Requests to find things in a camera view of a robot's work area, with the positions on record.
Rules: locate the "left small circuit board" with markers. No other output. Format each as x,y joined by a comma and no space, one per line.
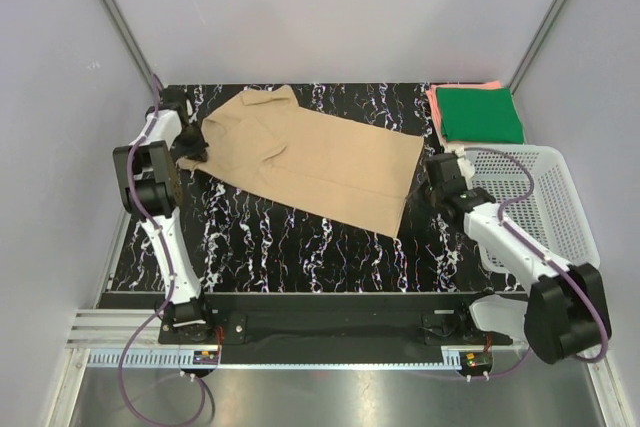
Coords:
206,357

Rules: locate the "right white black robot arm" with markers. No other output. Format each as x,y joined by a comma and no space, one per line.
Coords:
565,313

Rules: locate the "green folded t shirt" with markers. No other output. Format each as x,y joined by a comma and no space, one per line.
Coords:
479,115

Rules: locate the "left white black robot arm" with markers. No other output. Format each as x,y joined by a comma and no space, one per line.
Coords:
151,191

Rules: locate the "white plastic mesh basket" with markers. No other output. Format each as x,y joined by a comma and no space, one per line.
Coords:
550,209

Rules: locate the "cream folded t shirt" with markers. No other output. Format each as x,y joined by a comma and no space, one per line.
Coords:
455,147

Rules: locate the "left aluminium frame post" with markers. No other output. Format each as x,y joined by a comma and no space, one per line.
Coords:
127,37

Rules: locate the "aluminium frame post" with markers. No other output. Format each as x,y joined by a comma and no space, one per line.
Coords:
535,46
127,37

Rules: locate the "pink folded t shirt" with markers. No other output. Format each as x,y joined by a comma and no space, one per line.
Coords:
433,102

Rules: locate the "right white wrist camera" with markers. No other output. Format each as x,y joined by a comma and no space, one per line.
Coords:
466,167

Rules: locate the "right small circuit board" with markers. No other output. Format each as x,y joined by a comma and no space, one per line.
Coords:
478,359

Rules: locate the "small circuit board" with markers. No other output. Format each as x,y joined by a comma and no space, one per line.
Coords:
478,359
206,357

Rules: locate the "grey slotted cable duct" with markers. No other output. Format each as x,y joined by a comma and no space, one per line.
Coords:
429,359

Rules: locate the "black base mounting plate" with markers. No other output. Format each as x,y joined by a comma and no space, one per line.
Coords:
360,322

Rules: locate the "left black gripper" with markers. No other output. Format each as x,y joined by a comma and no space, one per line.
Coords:
197,152

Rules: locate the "aluminium rail profile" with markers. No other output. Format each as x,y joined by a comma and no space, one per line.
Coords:
105,328

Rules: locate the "right aluminium frame post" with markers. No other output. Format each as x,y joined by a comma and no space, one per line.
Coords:
535,46

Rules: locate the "beige t shirt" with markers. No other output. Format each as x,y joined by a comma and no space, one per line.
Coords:
265,143

